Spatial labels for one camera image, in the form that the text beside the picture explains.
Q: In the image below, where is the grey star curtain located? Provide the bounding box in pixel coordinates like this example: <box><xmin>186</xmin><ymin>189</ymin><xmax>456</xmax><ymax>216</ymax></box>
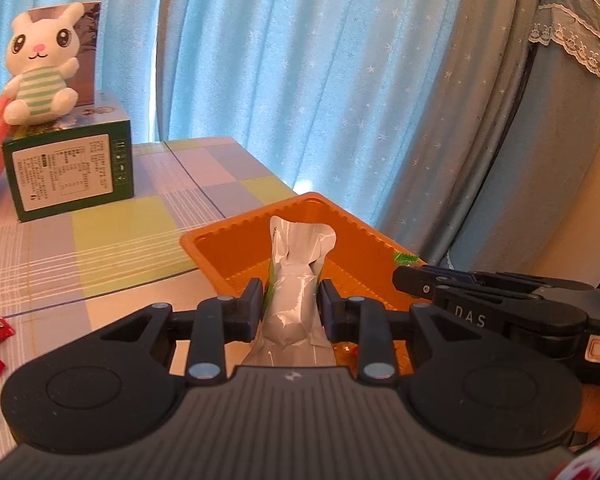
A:
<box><xmin>375</xmin><ymin>0</ymin><xmax>552</xmax><ymax>273</ymax></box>

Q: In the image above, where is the blue star curtain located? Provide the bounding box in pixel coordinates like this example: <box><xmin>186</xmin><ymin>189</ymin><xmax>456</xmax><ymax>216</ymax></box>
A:
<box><xmin>0</xmin><ymin>0</ymin><xmax>162</xmax><ymax>145</ymax></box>
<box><xmin>155</xmin><ymin>0</ymin><xmax>486</xmax><ymax>256</ymax></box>

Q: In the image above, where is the white bunny plush toy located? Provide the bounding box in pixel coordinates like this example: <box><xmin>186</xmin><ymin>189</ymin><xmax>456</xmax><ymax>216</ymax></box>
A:
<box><xmin>2</xmin><ymin>2</ymin><xmax>87</xmax><ymax>126</ymax></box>

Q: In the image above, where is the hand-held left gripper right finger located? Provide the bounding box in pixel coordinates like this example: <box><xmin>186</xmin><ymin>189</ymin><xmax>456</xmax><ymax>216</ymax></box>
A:
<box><xmin>317</xmin><ymin>280</ymin><xmax>487</xmax><ymax>386</ymax></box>

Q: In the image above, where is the green cardboard box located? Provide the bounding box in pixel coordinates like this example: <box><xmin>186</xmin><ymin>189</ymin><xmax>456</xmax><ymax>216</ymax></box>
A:
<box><xmin>1</xmin><ymin>91</ymin><xmax>134</xmax><ymax>223</ymax></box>

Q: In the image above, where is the grey lace-trimmed cover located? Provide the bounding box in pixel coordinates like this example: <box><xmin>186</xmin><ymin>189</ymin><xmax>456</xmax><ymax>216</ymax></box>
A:
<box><xmin>447</xmin><ymin>0</ymin><xmax>600</xmax><ymax>292</ymax></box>

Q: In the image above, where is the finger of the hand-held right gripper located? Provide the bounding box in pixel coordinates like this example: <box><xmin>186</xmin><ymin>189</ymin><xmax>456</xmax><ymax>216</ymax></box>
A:
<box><xmin>392</xmin><ymin>265</ymin><xmax>475</xmax><ymax>307</ymax></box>
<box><xmin>460</xmin><ymin>269</ymin><xmax>544</xmax><ymax>288</ymax></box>

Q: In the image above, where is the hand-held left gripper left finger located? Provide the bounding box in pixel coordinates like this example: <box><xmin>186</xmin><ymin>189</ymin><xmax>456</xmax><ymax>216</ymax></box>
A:
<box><xmin>99</xmin><ymin>277</ymin><xmax>265</xmax><ymax>386</ymax></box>

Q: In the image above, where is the silver green snack packet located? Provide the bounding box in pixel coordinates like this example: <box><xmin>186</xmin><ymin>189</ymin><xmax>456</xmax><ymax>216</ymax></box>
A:
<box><xmin>242</xmin><ymin>215</ymin><xmax>337</xmax><ymax>367</ymax></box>

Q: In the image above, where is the red white patterned clothing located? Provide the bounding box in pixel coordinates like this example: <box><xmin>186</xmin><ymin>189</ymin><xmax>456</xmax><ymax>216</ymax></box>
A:
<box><xmin>550</xmin><ymin>435</ymin><xmax>600</xmax><ymax>480</ymax></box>

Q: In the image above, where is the orange plastic tray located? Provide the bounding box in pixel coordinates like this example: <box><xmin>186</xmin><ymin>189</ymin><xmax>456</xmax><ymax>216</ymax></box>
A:
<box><xmin>180</xmin><ymin>192</ymin><xmax>432</xmax><ymax>377</ymax></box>

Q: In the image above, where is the brown upright box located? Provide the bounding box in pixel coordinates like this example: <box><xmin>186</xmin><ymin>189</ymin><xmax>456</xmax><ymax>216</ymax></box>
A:
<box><xmin>30</xmin><ymin>1</ymin><xmax>104</xmax><ymax>106</ymax></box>

